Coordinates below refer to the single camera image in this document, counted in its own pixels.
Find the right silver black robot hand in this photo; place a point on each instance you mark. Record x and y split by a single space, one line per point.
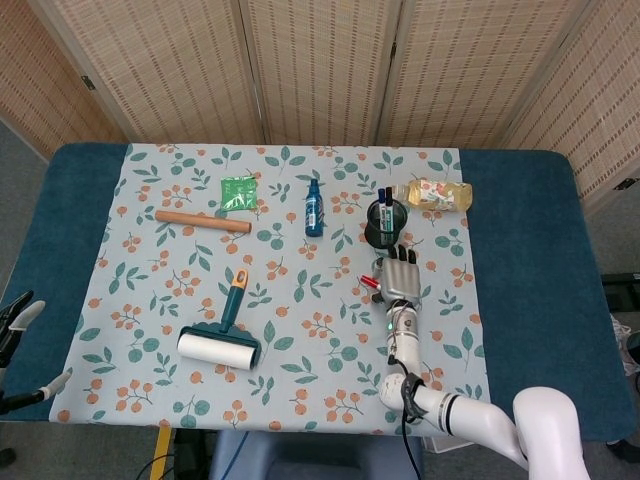
400 280

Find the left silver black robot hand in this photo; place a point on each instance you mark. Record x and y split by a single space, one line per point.
12 320

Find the red capped marker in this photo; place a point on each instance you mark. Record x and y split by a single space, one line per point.
370 281

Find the blue capped marker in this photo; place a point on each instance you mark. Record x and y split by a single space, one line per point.
381 196

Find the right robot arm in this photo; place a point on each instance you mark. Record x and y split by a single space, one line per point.
405 340

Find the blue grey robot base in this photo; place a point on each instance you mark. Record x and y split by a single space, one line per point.
315 457

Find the black mesh pen holder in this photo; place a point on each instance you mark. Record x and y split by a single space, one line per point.
372 220

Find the black pen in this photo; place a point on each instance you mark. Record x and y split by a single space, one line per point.
389 195

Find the clear bottle yellow liquid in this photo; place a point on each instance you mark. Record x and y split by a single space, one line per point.
440 196

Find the floral printed tablecloth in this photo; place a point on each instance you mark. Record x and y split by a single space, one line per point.
300 300

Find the blue spray bottle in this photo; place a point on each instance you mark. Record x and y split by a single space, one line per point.
314 215

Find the blue felt table cover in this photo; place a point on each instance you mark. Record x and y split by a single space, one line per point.
525 225

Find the green foil packet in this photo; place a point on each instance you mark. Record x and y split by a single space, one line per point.
239 192

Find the teal lint roller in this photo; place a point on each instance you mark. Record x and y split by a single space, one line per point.
217 350

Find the wooden rolling pin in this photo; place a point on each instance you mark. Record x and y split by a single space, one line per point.
200 220

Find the bamboo folding screen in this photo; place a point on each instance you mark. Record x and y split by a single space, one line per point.
320 70

